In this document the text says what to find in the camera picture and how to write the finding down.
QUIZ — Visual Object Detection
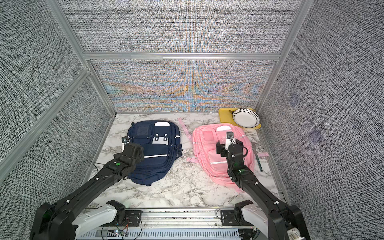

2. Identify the pink backpack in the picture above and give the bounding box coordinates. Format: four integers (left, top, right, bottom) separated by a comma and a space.
179, 118, 258, 192

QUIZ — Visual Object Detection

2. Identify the navy blue backpack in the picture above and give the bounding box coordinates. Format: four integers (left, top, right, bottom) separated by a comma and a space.
122, 120, 183, 187

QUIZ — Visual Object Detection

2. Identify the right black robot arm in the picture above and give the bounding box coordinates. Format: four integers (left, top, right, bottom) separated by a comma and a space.
217, 132, 311, 240

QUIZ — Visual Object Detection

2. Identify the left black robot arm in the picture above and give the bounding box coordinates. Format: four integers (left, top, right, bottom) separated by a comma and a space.
30, 143, 144, 240

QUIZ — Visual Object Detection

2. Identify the white dotted bowl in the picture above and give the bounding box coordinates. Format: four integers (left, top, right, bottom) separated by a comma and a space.
232, 109, 260, 128

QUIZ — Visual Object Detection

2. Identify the green pen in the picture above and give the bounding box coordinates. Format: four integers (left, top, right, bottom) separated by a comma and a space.
255, 153, 264, 172

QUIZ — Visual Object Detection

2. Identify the yellow tray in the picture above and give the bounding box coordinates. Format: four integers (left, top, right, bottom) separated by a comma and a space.
219, 108, 261, 129

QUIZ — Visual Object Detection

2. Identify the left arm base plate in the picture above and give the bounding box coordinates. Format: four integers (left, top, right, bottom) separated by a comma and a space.
102, 210, 143, 229

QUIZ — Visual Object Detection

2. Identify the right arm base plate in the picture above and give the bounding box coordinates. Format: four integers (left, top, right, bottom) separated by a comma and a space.
218, 209, 252, 227

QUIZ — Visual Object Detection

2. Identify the white vented cable duct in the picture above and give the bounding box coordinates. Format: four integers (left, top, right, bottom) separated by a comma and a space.
79, 229, 242, 240

